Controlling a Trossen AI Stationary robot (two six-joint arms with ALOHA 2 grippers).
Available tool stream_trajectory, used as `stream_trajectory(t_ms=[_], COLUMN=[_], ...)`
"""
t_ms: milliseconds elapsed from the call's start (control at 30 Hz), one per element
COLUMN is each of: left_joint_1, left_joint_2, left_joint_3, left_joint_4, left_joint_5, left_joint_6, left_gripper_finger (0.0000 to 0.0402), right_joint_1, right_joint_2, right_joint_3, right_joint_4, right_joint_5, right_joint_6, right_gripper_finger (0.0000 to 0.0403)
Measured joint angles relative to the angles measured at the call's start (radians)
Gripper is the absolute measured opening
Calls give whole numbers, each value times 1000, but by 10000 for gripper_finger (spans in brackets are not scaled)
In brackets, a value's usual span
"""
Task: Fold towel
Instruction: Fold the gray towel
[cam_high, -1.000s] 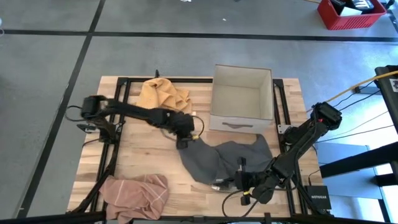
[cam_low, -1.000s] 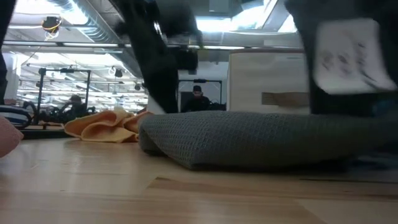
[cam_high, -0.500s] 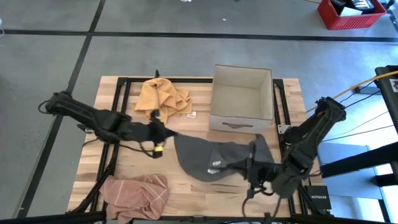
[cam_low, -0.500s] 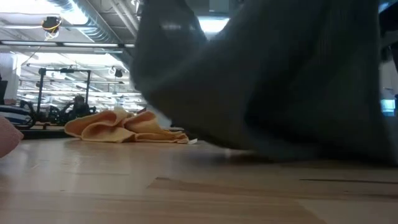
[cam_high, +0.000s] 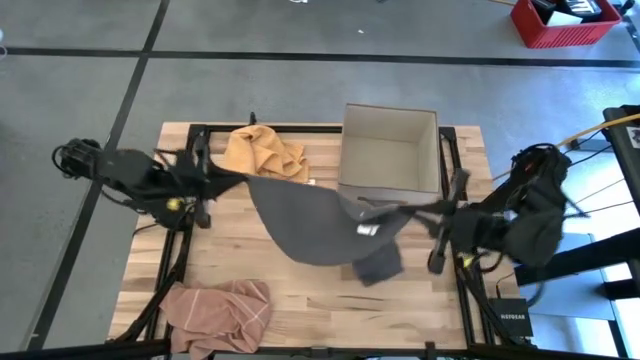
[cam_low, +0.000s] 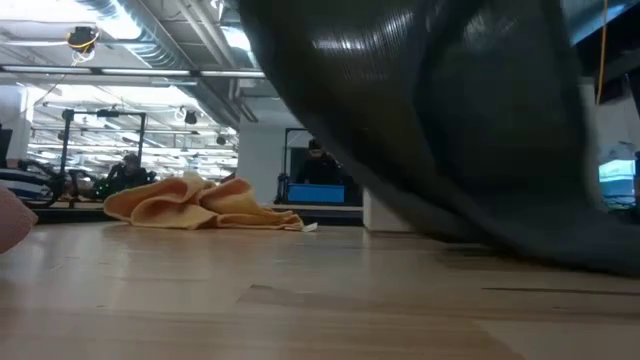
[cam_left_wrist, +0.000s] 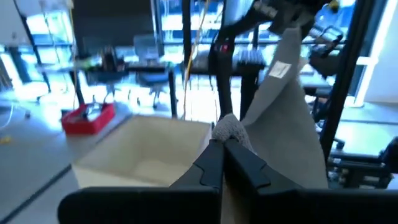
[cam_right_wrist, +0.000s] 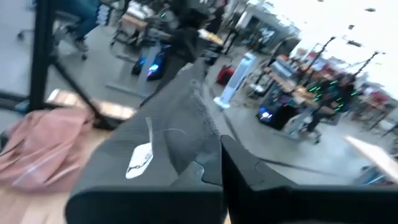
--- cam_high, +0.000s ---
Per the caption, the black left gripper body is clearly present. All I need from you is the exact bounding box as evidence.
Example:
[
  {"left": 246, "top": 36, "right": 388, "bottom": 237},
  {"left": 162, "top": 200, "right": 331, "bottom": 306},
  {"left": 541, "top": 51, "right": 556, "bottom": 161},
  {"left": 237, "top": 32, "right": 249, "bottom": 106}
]
[{"left": 159, "top": 130, "right": 214, "bottom": 230}]

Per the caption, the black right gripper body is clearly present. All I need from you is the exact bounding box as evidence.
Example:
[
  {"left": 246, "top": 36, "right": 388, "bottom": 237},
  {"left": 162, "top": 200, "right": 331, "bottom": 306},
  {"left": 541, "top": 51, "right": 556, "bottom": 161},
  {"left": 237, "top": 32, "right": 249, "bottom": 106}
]
[{"left": 427, "top": 168, "right": 474, "bottom": 275}]

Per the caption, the yellow towel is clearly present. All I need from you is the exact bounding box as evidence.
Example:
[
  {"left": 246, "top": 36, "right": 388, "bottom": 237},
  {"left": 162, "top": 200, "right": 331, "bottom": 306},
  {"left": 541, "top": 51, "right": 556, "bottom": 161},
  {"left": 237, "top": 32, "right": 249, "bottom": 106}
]
[{"left": 223, "top": 124, "right": 311, "bottom": 184}]

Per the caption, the dark grey towel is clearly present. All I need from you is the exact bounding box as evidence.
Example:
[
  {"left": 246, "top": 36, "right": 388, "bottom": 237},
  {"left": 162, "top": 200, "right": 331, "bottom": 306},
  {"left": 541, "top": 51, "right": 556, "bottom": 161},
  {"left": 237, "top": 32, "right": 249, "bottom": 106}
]
[{"left": 244, "top": 174, "right": 416, "bottom": 288}]

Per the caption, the pink towel with white lines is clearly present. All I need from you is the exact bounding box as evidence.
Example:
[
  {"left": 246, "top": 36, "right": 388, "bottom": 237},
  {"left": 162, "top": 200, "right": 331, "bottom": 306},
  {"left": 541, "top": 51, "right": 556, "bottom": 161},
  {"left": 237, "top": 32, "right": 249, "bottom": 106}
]
[{"left": 159, "top": 279, "right": 274, "bottom": 360}]

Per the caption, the beige fabric storage box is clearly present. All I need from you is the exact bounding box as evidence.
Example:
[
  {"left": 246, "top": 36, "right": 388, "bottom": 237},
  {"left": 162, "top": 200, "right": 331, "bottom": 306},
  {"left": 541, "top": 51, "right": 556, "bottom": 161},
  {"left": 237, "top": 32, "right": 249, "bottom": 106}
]
[{"left": 337, "top": 103, "right": 444, "bottom": 206}]

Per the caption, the black metal stand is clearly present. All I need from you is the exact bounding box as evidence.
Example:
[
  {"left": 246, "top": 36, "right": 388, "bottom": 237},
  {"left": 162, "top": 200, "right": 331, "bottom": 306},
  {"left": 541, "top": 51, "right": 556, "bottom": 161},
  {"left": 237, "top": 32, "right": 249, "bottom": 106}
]
[{"left": 513, "top": 103, "right": 640, "bottom": 301}]

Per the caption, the grey power strip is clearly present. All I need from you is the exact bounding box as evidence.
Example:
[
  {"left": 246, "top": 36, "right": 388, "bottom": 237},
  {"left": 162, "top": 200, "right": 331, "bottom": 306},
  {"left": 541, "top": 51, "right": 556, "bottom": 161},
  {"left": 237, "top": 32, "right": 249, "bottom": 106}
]
[{"left": 569, "top": 138, "right": 614, "bottom": 153}]

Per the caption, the red plastic crate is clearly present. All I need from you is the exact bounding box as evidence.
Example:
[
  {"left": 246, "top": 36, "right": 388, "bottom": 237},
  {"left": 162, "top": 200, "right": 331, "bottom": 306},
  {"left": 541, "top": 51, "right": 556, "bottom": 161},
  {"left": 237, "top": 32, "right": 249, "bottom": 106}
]
[{"left": 509, "top": 0, "right": 624, "bottom": 50}]

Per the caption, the black Netgear network switch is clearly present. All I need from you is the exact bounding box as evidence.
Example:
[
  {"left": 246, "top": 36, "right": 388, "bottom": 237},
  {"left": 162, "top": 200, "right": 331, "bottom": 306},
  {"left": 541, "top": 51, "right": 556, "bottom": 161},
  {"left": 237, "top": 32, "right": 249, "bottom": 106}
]
[{"left": 488, "top": 298, "right": 534, "bottom": 339}]

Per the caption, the yellow cable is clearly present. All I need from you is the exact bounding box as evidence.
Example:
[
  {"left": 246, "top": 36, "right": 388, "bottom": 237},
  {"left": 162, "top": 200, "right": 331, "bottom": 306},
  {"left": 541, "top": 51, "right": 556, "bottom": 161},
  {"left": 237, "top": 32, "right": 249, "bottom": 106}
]
[{"left": 492, "top": 113, "right": 640, "bottom": 181}]

